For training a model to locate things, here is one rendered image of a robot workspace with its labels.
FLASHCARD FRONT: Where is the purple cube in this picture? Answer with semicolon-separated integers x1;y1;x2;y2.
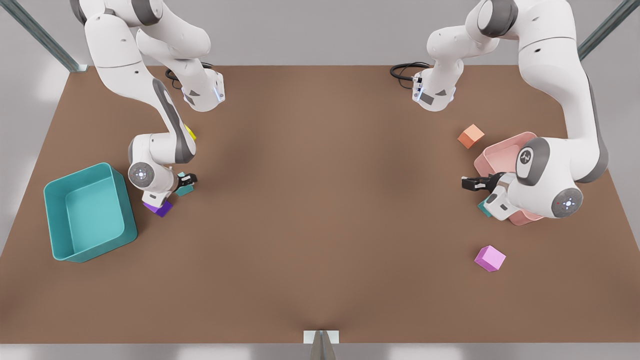
142;199;174;218

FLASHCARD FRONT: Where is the pink cube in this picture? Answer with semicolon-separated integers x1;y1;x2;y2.
474;245;507;273

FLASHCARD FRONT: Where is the silver frame post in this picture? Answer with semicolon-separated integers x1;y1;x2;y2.
577;0;640;62
0;0;89;74
303;330;340;360

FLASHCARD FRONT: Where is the black cable loop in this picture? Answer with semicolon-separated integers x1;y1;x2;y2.
165;62;216;91
389;61;432;91

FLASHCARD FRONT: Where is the pink plastic bin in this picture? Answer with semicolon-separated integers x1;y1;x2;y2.
473;131;546;227

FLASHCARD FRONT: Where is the orange cube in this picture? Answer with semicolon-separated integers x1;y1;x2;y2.
457;124;486;150

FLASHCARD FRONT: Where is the teal plastic bin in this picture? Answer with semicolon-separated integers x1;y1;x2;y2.
43;162;139;264

